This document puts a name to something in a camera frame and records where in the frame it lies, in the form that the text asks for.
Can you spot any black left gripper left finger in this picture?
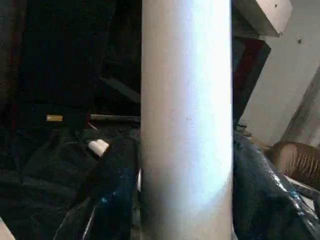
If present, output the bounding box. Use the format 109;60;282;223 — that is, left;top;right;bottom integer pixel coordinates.
52;134;144;240

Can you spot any dark red panel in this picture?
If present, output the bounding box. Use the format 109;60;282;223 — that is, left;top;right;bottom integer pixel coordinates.
232;36;272;127

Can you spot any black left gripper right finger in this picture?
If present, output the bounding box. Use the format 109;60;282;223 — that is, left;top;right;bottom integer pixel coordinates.
231;131;320;240

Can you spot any large black screen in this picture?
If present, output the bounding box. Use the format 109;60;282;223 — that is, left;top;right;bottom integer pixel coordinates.
0;0;143;126

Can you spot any white wall mounted box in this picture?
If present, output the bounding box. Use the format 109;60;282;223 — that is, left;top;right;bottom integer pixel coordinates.
232;0;294;37

